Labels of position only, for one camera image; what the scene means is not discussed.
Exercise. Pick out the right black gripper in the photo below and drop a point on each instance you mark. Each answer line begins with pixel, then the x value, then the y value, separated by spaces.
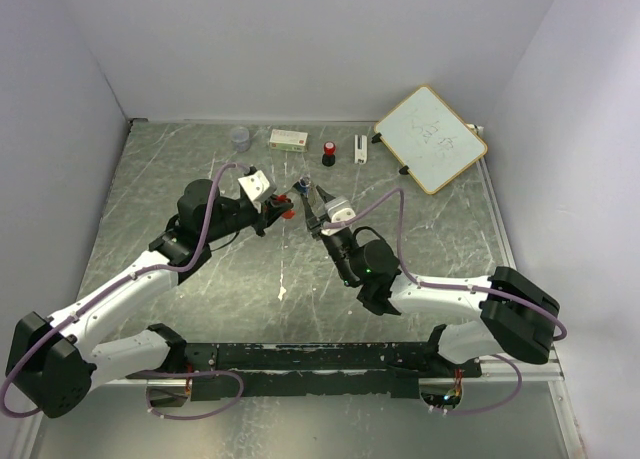
pixel 312 221

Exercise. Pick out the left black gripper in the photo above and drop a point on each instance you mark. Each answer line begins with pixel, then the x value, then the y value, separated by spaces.
pixel 269 213

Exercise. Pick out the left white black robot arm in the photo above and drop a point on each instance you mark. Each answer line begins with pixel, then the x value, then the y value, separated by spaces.
pixel 57 360

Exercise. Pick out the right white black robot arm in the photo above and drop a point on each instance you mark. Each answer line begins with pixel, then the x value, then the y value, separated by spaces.
pixel 503 312

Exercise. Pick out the red black stamp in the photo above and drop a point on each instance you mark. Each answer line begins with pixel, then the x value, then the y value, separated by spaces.
pixel 328 158

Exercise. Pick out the white red cardboard box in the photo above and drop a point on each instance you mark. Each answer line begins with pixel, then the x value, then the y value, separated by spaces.
pixel 288 141

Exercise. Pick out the white black small device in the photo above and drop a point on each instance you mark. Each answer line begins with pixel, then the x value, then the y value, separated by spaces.
pixel 360 149

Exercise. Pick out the clear plastic cup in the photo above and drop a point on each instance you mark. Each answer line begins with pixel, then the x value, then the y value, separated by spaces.
pixel 240 139

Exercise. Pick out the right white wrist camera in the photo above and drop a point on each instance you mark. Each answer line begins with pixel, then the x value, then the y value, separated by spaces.
pixel 339 210

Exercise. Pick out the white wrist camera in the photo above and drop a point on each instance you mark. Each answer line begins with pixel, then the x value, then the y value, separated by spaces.
pixel 339 210
pixel 257 186

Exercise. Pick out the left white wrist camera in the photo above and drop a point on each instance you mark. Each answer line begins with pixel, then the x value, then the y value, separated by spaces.
pixel 257 186

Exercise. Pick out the small whiteboard wooden frame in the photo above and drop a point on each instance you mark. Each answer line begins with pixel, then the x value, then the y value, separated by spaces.
pixel 430 140

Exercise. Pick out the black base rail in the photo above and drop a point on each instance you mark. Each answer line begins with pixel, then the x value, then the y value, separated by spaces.
pixel 296 370

